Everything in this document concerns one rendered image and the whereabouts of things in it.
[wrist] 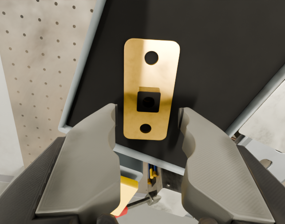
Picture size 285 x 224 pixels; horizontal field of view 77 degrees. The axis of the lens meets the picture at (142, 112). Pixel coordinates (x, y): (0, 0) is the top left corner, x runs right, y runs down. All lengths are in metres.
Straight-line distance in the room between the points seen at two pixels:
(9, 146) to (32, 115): 1.33
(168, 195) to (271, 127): 0.23
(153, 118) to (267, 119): 0.15
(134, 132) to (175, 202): 0.28
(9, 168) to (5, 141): 0.36
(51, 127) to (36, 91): 0.16
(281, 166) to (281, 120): 0.26
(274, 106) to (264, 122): 0.02
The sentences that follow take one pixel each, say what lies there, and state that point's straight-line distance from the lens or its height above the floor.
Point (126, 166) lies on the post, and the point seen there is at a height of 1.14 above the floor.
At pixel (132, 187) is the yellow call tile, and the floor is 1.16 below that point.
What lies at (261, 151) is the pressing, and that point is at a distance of 0.47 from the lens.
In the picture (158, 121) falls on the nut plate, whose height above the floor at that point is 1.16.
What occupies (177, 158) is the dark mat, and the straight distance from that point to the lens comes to 0.19.
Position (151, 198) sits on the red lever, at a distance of 0.39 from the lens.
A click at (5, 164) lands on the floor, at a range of 2.32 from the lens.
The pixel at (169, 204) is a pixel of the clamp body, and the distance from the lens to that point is 0.43.
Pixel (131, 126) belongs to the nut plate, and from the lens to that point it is 0.16.
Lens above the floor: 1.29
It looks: 60 degrees down
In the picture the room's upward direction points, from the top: 180 degrees counter-clockwise
